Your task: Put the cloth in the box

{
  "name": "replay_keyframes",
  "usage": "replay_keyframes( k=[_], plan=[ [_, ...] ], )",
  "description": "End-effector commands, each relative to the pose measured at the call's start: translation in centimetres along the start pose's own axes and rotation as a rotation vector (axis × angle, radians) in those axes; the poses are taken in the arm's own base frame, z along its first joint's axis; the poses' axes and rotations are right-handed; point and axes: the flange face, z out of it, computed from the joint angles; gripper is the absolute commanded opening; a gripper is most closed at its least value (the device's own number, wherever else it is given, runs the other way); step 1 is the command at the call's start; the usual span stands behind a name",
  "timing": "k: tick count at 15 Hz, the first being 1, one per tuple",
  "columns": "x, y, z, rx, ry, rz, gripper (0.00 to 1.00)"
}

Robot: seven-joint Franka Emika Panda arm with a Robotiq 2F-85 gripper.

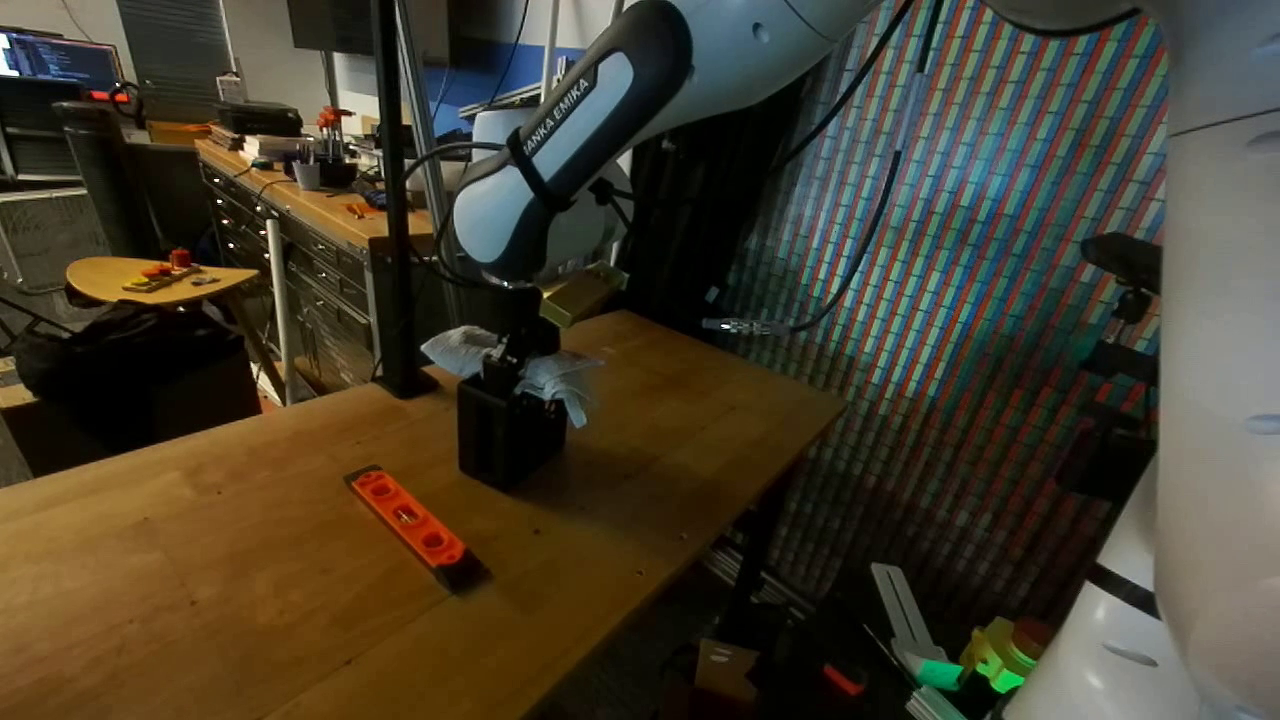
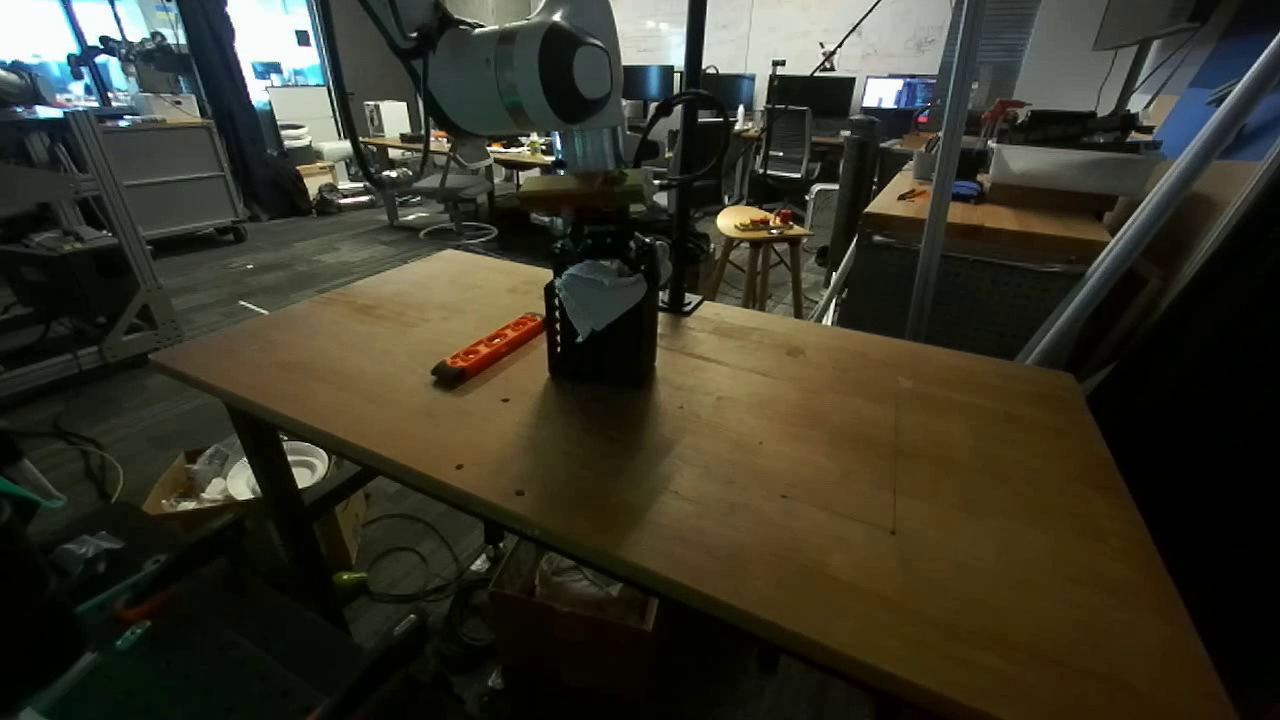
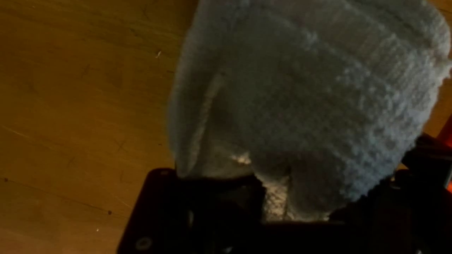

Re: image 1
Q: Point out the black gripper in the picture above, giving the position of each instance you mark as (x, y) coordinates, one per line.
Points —
(526, 323)

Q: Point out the blue-grey cloth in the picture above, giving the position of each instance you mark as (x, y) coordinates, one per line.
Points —
(555, 383)

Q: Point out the black perforated box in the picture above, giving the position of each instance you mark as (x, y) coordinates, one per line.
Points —
(504, 433)

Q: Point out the black curtain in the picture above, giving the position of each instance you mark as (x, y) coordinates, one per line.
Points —
(684, 212)

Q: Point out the wooden-top workbench with drawers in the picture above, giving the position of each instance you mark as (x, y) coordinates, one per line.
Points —
(306, 242)

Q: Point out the orange spirit level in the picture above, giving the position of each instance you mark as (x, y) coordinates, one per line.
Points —
(415, 525)

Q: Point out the black case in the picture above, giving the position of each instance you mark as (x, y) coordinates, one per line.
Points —
(263, 119)

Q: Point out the red tool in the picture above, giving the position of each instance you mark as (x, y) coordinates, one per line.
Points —
(170, 269)

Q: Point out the round wooden stool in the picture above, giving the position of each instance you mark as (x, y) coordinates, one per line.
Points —
(154, 277)

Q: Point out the white plastic part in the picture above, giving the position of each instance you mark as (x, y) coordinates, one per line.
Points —
(913, 627)

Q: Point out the lit computer monitor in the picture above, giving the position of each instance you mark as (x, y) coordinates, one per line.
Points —
(52, 60)

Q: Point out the green and yellow toy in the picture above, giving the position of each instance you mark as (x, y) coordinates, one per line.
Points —
(1000, 659)

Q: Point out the gold wrist camera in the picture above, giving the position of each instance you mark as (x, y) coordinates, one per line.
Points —
(583, 295)

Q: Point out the black camera stand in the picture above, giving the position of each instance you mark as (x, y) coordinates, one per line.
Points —
(1113, 400)

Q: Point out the black camera on stand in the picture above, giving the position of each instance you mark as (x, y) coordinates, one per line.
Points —
(1121, 265)

